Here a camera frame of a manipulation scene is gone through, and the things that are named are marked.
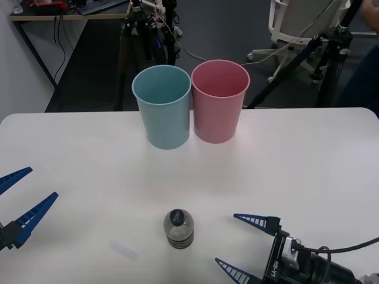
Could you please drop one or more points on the black keyboard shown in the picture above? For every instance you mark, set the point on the black keyboard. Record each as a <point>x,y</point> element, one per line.
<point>97,6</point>

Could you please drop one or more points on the small dark plastic bottle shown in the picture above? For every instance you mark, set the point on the small dark plastic bottle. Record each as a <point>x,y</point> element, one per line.
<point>179,233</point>

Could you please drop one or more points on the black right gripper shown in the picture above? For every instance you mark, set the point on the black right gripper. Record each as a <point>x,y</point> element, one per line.
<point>272,266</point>

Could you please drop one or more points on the pale blue plastic bin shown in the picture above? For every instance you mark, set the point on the pale blue plastic bin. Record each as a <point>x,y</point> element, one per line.
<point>165,124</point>

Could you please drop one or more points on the black tripod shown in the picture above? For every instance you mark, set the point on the black tripod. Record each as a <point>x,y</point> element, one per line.
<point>334,44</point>
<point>125,44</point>

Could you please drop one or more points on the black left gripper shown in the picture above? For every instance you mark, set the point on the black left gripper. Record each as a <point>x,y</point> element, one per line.
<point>2,238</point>

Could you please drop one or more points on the silver-grey and black right arm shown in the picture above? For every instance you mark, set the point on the silver-grey and black right arm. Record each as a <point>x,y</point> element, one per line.
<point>331,272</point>

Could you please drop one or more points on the pink plastic bin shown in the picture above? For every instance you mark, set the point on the pink plastic bin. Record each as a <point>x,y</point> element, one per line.
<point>216,118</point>

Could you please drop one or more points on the red item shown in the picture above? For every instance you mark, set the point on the red item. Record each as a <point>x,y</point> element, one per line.
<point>44,3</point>

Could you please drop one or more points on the dark desk with wooden edge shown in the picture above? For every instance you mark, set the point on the dark desk with wooden edge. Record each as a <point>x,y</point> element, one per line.
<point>35,12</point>

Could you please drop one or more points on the person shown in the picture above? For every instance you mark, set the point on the person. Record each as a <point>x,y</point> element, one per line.
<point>367,74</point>

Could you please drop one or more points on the white office chair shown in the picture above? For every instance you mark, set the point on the white office chair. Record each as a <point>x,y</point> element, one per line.
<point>296,17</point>

